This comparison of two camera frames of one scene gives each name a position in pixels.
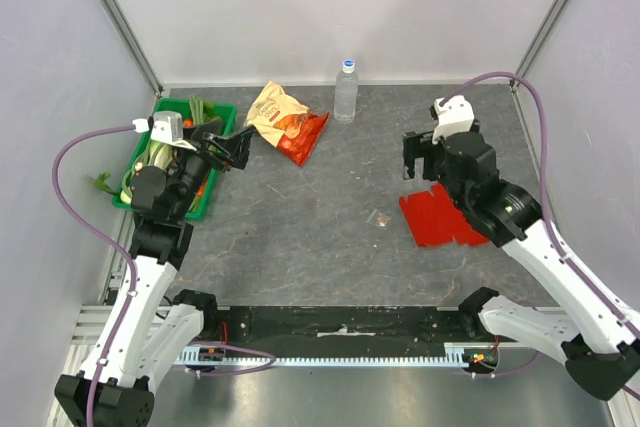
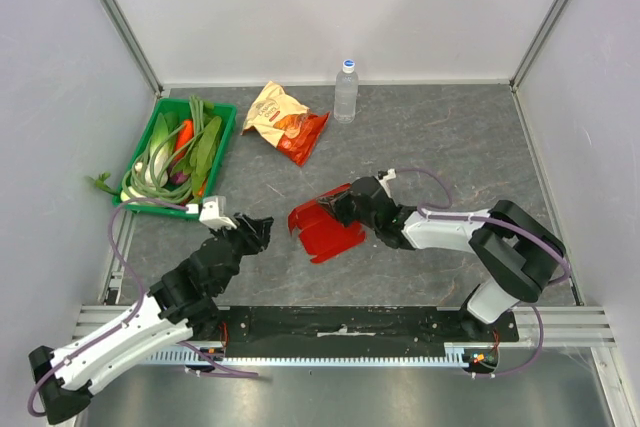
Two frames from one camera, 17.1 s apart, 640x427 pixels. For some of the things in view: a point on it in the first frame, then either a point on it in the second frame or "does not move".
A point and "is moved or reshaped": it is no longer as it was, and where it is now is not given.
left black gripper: (237, 146) to (258, 232)
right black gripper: (426, 155) to (345, 204)
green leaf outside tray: (99, 182) does not move
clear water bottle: (346, 93) does not move
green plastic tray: (163, 146) does not move
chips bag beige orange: (286, 122) does not move
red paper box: (435, 219) is moved or reshaped
